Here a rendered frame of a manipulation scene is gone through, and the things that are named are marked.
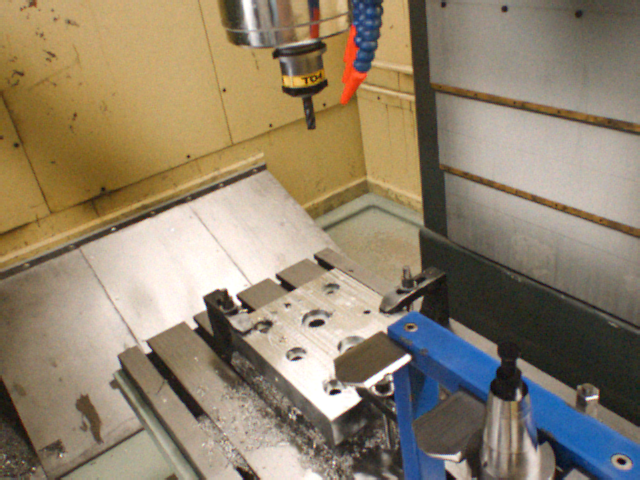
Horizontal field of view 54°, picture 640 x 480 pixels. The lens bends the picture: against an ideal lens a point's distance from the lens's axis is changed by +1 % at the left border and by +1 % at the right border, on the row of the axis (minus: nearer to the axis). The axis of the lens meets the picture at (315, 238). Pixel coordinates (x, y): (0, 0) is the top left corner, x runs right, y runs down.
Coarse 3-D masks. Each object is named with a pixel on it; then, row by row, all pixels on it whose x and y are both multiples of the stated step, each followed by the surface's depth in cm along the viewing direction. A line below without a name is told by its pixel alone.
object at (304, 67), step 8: (320, 56) 71; (280, 64) 72; (288, 64) 70; (296, 64) 70; (304, 64) 70; (312, 64) 70; (320, 64) 71; (288, 72) 71; (296, 72) 71; (304, 72) 71; (312, 72) 71; (296, 88) 72
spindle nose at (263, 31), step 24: (216, 0) 67; (240, 0) 63; (264, 0) 62; (288, 0) 61; (312, 0) 62; (336, 0) 63; (240, 24) 64; (264, 24) 63; (288, 24) 63; (312, 24) 63; (336, 24) 64; (264, 48) 65
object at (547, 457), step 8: (480, 432) 49; (472, 440) 49; (472, 448) 48; (544, 448) 47; (472, 456) 47; (544, 456) 46; (552, 456) 46; (472, 464) 47; (480, 464) 47; (544, 464) 46; (552, 464) 46; (472, 472) 47; (480, 472) 47; (488, 472) 46; (536, 472) 45; (544, 472) 45; (552, 472) 45
